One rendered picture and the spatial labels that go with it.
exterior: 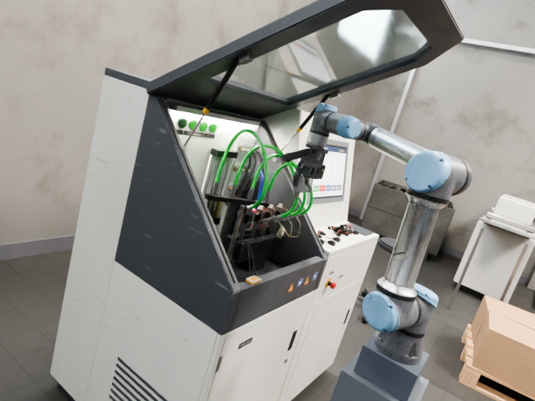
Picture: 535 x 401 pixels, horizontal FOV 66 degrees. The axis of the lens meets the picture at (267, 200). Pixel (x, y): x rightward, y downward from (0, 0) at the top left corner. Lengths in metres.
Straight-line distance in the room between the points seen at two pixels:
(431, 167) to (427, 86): 6.44
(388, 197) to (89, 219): 5.01
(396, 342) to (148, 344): 0.89
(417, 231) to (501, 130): 6.18
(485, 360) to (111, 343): 2.59
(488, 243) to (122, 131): 4.63
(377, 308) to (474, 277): 4.41
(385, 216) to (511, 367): 3.36
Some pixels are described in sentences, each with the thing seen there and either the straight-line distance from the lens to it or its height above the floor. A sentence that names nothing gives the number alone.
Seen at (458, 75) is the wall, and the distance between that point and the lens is 7.54.
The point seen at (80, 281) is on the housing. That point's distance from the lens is 1.97.
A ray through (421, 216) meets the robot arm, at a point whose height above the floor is 1.37.
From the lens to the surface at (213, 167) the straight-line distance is 1.83.
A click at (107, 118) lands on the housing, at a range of 1.76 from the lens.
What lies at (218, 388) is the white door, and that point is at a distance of 1.61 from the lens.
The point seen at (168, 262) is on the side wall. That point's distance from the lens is 1.52.
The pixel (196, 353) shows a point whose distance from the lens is 1.52.
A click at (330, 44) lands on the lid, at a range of 1.43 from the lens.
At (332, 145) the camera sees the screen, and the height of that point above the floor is 1.41.
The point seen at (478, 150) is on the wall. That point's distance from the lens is 7.34.
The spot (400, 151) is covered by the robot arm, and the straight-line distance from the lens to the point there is 1.42.
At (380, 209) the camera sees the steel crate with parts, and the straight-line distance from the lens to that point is 6.33.
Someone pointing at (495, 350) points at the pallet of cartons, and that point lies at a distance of 3.48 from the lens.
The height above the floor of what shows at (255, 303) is 0.87.
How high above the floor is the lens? 1.55
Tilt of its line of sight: 13 degrees down
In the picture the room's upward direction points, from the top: 16 degrees clockwise
